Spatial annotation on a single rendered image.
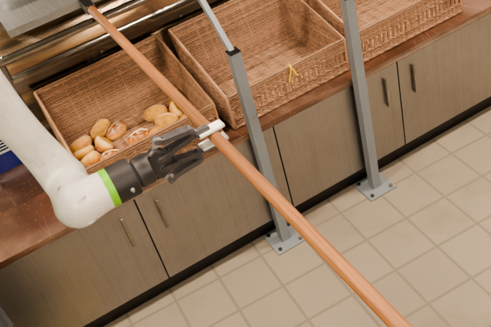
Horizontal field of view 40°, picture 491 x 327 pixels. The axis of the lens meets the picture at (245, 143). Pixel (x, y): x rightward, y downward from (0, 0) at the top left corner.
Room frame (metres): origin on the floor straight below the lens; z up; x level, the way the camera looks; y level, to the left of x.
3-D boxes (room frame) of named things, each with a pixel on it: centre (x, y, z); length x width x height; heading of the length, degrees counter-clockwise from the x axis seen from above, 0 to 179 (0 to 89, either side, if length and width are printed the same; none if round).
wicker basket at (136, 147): (2.23, 0.41, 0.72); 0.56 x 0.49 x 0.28; 110
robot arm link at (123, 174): (1.23, 0.29, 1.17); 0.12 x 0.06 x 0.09; 19
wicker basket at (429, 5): (2.61, -0.72, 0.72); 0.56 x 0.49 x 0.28; 109
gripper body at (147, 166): (1.25, 0.22, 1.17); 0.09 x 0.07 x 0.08; 109
